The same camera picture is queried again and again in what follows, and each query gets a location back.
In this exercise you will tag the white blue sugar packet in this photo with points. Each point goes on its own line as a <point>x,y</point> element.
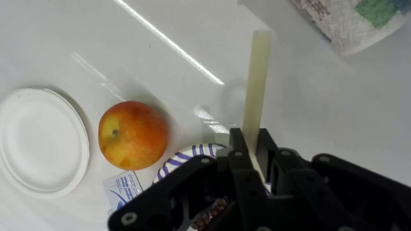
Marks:
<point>121,188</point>

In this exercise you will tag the cream plastic spoon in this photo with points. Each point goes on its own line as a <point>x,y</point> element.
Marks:
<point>255,96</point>

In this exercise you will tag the blue patterned paper bowl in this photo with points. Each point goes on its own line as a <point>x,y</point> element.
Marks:
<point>183,155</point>

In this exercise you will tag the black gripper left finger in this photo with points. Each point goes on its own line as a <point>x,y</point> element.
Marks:
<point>250,205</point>

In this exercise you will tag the white paper plate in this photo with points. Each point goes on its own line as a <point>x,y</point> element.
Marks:
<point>44,142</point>

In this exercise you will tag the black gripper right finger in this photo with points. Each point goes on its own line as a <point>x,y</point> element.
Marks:
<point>300,192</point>

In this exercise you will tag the red yellow apple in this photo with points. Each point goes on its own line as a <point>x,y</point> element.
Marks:
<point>133,135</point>

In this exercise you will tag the patterned paper cup lying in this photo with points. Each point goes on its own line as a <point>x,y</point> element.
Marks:
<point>353,26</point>

